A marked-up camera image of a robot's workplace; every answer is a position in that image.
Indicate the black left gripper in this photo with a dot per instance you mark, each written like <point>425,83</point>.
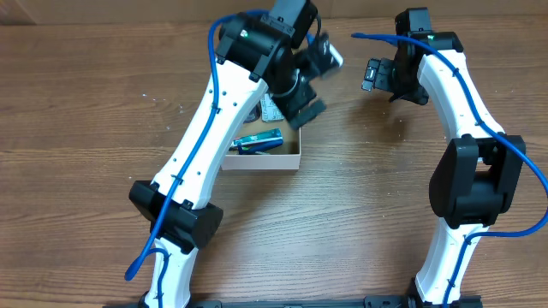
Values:
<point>288,102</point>

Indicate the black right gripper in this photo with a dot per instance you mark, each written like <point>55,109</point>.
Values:
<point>418,92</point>

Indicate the green white soap box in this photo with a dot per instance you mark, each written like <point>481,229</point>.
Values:
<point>269,111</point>

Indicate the toothpaste tube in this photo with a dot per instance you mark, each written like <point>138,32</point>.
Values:
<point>258,138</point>

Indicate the clear soap bottle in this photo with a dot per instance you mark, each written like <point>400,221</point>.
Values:
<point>254,114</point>

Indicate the white cardboard box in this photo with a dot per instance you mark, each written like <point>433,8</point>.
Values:
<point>285,157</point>

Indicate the blue disposable razor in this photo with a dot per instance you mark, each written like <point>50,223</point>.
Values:
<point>259,149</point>

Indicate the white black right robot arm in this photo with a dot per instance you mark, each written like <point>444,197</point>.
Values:
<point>475,179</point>

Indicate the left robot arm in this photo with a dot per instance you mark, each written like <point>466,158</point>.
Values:
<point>251,54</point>

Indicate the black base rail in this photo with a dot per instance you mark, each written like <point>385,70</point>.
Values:
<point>373,301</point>

